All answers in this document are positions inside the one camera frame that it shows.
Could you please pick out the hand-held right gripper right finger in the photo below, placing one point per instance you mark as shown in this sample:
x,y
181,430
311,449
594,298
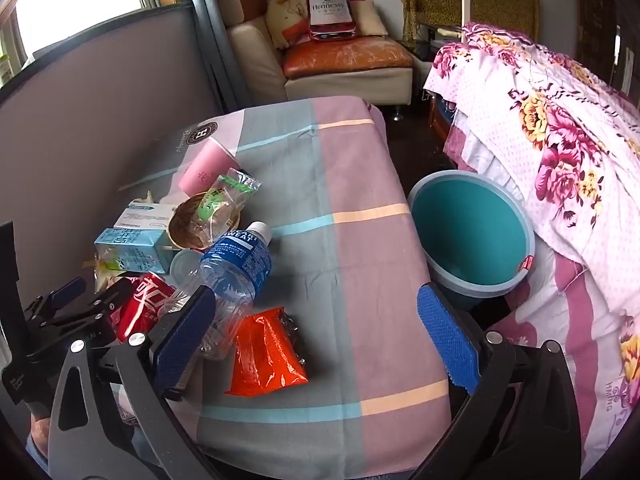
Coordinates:
x,y
445,340

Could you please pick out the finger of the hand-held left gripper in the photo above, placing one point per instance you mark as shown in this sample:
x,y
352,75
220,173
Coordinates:
x,y
107,305
67,289

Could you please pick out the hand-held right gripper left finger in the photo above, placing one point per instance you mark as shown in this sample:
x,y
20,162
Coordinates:
x,y
182,345

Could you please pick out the teal plastic bucket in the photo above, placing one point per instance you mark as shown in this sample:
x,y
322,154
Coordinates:
x,y
465,225

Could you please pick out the clear green snack wrapper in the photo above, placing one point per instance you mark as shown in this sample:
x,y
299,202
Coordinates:
x,y
235,187

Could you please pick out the pink cartoon paper cup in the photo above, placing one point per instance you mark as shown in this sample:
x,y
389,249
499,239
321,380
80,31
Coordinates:
x,y
205,170

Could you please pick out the red soda can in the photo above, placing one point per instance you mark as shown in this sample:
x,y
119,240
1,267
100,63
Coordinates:
x,y
142,305

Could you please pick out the teal drink carton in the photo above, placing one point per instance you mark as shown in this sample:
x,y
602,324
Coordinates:
x,y
130,252

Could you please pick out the orange snack packet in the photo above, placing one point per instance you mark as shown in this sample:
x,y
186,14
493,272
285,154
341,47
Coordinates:
x,y
265,355

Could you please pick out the clear bottle with blue label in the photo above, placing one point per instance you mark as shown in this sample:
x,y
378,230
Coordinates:
x,y
235,270

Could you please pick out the white cardboard box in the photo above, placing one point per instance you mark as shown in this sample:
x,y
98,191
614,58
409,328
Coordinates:
x,y
140,215

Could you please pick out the brown round bowl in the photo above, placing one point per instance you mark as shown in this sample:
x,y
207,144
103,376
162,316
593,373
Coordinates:
x,y
185,230

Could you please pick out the plaid grey pink sheet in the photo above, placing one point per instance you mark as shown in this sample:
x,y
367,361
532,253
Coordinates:
x,y
350,260

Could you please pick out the pink striped bed sheet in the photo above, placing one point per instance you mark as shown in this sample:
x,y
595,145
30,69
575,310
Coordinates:
x,y
575,320

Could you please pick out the grey partition panel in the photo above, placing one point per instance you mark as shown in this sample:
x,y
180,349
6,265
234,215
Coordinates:
x,y
90,110

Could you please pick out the pink floral blanket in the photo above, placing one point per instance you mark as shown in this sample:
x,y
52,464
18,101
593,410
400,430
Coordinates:
x,y
550,125

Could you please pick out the grey blue curtain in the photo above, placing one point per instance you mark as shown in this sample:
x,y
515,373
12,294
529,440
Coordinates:
x,y
210,35

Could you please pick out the window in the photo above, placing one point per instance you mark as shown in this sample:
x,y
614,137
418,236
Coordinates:
x,y
75,0

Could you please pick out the beige sofa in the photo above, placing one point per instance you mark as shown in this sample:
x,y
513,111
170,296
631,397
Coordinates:
x,y
255,55

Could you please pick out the black audio equipment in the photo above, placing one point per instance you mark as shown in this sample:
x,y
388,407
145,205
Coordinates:
x,y
435,40

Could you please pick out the orange seat cushion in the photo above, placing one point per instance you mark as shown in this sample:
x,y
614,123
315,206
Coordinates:
x,y
345,55

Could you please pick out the beige pillow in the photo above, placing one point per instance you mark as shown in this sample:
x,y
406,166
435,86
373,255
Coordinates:
x,y
372,17

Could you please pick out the yellow cartoon pillow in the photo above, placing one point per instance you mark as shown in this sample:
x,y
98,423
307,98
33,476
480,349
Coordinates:
x,y
285,15

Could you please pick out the leopard print cloth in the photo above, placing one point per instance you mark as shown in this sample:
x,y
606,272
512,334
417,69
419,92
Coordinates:
x,y
500,0

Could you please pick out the red box on armchair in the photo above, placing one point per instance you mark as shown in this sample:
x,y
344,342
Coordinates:
x,y
330,15

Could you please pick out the dark framed wall picture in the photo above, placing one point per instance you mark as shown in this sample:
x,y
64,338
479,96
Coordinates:
x,y
595,20

